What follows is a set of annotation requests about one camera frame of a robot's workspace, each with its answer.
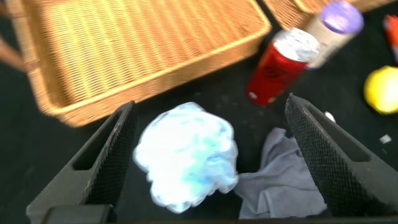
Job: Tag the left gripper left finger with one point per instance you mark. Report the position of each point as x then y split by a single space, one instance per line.
62 193

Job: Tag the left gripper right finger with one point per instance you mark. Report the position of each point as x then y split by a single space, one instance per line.
357 180

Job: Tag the grey microfibre cloth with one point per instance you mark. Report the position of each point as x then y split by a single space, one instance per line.
280 186

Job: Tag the yellow lemon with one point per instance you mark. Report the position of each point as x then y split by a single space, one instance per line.
384 90

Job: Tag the light blue bath sponge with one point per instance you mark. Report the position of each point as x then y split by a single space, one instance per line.
186 155

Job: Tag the orange sausage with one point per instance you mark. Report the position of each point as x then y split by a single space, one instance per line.
392 34

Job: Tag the rectangular wicker basket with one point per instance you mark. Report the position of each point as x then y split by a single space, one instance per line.
289 12
140 46

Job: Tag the small white paper scrap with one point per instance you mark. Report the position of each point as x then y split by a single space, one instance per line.
385 139

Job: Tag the black table cloth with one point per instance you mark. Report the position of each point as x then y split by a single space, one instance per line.
342 93

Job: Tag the red soda can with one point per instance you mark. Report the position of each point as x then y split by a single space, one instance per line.
273 74

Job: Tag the purple trash bag roll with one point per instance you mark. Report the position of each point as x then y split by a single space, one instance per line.
342 17

